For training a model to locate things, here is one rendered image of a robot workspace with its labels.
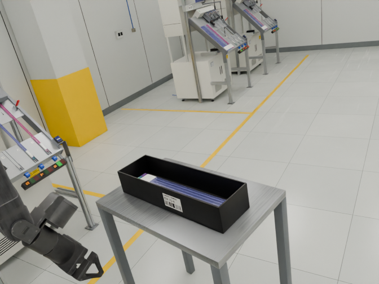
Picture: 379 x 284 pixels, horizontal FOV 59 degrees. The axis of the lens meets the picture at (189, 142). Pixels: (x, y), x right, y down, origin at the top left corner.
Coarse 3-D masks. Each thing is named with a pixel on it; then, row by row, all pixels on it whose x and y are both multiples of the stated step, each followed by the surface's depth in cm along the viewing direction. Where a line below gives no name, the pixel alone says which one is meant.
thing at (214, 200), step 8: (144, 176) 155; (152, 176) 154; (160, 184) 146; (168, 184) 145; (176, 184) 144; (184, 192) 137; (192, 192) 136; (200, 192) 135; (200, 200) 130; (208, 200) 129; (216, 200) 128; (224, 200) 128
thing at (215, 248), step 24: (120, 192) 155; (264, 192) 135; (120, 216) 140; (144, 216) 135; (168, 216) 132; (264, 216) 124; (120, 240) 161; (168, 240) 121; (192, 240) 117; (216, 240) 115; (240, 240) 114; (288, 240) 144; (120, 264) 165; (192, 264) 207; (216, 264) 107; (288, 264) 149
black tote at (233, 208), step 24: (144, 168) 161; (168, 168) 152; (192, 168) 141; (144, 192) 142; (168, 192) 129; (216, 192) 137; (240, 192) 121; (192, 216) 125; (216, 216) 116; (240, 216) 124
